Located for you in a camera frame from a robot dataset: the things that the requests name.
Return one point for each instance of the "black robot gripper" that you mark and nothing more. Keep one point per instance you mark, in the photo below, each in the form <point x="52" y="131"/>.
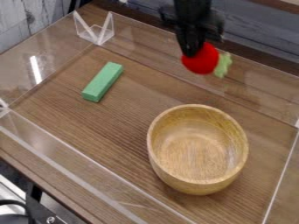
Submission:
<point x="193" y="17"/>

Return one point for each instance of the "red plush strawberry toy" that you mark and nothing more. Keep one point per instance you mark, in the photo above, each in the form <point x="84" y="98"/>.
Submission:
<point x="209" y="61"/>

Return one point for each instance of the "green rectangular foam block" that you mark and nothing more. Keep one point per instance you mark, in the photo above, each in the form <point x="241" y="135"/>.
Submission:
<point x="102" y="82"/>

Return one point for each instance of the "light wooden bowl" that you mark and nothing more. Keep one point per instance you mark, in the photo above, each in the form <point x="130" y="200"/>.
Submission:
<point x="198" y="148"/>

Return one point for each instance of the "clear acrylic tray enclosure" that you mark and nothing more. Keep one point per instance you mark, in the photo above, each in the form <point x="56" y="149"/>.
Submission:
<point x="82" y="148"/>

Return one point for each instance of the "black metal table bracket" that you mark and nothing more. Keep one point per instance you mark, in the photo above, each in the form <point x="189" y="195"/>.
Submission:
<point x="42" y="214"/>

